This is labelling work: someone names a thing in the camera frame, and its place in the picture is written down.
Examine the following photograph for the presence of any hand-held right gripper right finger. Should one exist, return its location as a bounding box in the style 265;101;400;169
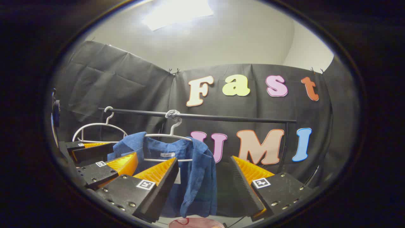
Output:
228;155;314;222

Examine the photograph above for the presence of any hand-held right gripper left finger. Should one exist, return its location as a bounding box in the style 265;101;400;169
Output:
95;157;179;223

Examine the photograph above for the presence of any blue corduroy shirt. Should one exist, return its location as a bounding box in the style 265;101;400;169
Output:
107;131;218;219

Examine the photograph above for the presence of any pink laundry hamper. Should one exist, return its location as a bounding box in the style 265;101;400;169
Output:
168;217;226;228

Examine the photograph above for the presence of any white clothes hanger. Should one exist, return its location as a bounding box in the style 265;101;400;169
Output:
144;118;194;162
72;106;128;143

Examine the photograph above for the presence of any black clothes rack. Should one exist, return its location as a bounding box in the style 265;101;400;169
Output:
97;107;298;167

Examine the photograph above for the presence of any black cable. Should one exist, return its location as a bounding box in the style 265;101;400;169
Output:
223;216;247;228

